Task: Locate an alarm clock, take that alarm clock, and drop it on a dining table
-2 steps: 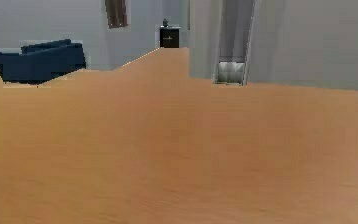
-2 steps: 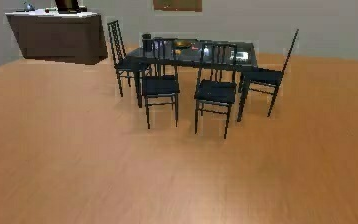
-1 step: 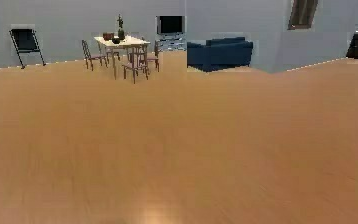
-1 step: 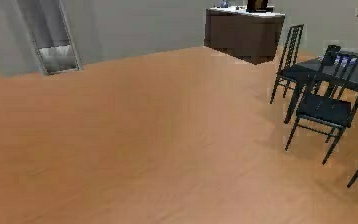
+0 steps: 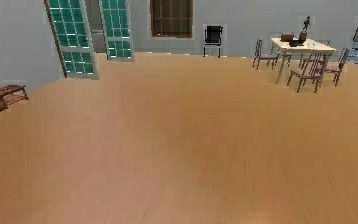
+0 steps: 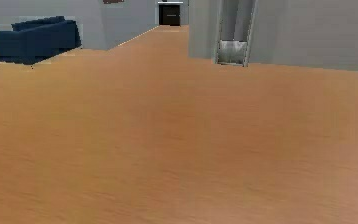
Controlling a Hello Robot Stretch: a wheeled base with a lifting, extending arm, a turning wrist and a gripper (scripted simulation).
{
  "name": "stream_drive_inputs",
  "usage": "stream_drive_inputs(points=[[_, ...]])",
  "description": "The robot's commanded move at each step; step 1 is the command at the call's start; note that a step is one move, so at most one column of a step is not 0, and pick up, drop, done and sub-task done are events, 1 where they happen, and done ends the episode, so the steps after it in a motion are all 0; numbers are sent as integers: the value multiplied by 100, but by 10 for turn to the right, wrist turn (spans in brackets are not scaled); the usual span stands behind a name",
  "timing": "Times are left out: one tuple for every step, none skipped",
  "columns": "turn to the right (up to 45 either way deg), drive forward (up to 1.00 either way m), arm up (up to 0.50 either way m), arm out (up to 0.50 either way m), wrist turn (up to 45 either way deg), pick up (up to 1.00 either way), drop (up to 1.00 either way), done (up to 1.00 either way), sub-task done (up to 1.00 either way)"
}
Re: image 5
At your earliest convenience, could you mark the brown wooden dining chair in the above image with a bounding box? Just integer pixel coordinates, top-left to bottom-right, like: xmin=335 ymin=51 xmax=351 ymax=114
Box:
xmin=252 ymin=39 xmax=280 ymax=71
xmin=321 ymin=47 xmax=350 ymax=88
xmin=298 ymin=40 xmax=332 ymax=69
xmin=286 ymin=51 xmax=327 ymax=94

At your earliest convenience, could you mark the cream dining table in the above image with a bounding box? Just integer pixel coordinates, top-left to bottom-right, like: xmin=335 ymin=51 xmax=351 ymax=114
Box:
xmin=270 ymin=37 xmax=338 ymax=85

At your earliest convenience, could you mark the black office chair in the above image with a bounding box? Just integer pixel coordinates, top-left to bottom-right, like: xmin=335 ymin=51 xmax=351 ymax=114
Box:
xmin=202 ymin=25 xmax=224 ymax=59

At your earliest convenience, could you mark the brown framed window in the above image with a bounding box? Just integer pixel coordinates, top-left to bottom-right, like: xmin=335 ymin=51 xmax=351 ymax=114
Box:
xmin=149 ymin=0 xmax=194 ymax=39

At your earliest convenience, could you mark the green glass panel door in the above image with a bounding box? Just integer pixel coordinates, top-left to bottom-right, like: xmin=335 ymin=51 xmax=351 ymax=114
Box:
xmin=43 ymin=0 xmax=100 ymax=81
xmin=98 ymin=0 xmax=135 ymax=62

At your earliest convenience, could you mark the brown box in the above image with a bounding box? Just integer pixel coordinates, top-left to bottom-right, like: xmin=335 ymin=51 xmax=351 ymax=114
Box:
xmin=280 ymin=32 xmax=295 ymax=43

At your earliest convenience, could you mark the brown vase with plant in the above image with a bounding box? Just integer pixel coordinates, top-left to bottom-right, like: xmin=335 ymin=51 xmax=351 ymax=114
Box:
xmin=298 ymin=15 xmax=312 ymax=43

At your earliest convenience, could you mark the brown low wooden table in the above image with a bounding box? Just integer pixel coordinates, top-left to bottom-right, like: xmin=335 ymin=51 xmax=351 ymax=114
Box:
xmin=0 ymin=84 xmax=30 ymax=118

